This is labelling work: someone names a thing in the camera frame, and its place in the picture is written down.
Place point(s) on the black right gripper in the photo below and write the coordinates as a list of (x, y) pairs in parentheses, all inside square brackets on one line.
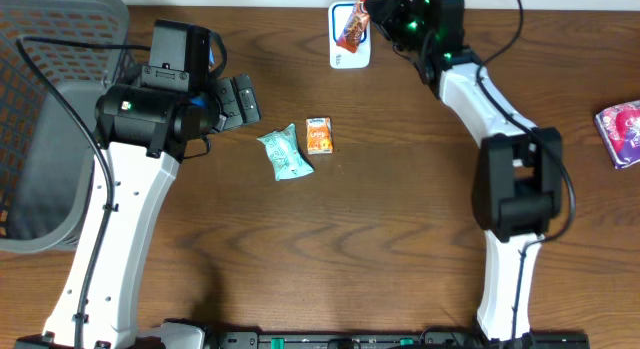
[(397, 20)]

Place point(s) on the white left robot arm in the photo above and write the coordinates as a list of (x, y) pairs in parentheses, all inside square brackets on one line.
[(143, 126)]

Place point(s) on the orange red snack bar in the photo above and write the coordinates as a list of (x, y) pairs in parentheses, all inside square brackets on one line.
[(355, 27)]

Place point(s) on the dark grey plastic basket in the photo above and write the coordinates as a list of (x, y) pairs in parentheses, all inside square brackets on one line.
[(46, 163)]

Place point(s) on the orange tissue packet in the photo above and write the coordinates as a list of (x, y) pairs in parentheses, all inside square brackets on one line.
[(319, 135)]

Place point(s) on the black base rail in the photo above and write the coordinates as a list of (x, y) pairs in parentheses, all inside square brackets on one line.
[(432, 338)]

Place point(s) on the mint green wipes packet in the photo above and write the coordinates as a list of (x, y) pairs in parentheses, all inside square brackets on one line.
[(283, 152)]

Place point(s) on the purple pink floral packet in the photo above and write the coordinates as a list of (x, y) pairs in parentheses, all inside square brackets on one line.
[(618, 127)]

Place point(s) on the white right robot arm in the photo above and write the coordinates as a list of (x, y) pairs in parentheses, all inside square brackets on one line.
[(517, 188)]

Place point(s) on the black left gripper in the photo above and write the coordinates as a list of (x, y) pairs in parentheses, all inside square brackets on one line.
[(220, 105)]

